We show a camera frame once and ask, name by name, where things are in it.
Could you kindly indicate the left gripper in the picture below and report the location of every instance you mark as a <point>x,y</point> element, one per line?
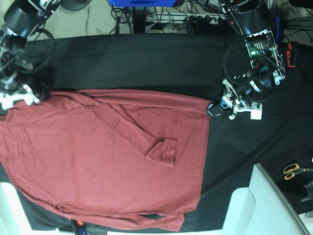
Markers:
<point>243,93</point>

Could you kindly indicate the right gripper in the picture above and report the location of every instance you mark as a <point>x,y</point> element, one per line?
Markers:
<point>27,88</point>

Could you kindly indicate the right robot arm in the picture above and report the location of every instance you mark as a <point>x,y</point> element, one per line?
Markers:
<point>22,20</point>

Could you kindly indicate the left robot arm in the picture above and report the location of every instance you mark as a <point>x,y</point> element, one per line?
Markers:
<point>251,20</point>

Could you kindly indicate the orange black clamp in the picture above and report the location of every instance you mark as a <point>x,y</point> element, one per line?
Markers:
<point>291,54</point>

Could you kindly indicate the black table cloth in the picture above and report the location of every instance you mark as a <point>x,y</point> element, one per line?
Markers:
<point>193,66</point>

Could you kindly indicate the white power strip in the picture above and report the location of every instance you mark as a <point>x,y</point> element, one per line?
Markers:
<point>208,18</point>

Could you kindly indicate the black round lamp base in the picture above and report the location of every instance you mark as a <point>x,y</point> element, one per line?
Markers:
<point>74,5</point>

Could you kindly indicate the blue box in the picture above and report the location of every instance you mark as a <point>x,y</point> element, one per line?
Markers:
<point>146,3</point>

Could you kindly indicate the blue clamp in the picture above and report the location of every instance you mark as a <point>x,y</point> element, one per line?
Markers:
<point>78,228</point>

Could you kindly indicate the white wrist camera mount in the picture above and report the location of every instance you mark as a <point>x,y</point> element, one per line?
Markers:
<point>256,114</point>

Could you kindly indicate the yellow handled scissors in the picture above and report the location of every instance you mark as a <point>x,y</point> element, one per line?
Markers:
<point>293,170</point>

